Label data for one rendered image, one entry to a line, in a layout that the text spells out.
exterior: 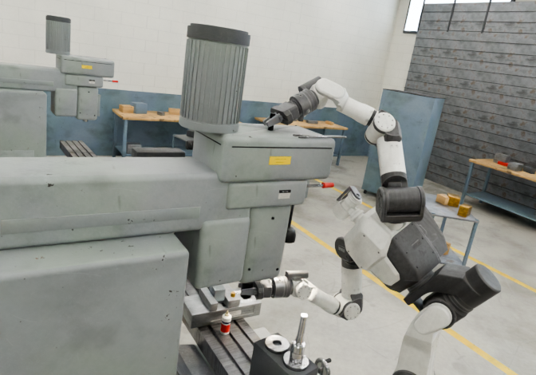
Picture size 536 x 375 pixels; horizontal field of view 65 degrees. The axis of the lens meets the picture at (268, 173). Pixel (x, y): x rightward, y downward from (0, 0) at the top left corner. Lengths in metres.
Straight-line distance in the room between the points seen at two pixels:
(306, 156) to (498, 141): 8.06
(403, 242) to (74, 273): 1.08
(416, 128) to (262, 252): 6.07
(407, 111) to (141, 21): 4.80
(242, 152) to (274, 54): 7.93
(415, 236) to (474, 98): 8.21
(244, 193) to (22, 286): 0.69
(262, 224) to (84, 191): 0.63
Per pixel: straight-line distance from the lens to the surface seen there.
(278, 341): 1.69
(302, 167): 1.53
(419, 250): 1.65
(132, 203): 1.32
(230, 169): 1.38
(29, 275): 1.22
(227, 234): 1.48
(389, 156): 1.57
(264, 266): 1.66
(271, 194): 1.51
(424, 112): 7.44
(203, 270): 1.50
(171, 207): 1.36
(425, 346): 1.77
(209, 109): 1.35
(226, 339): 1.98
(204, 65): 1.34
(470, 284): 1.64
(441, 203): 5.23
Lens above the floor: 2.15
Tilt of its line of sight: 15 degrees down
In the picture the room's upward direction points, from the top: 9 degrees clockwise
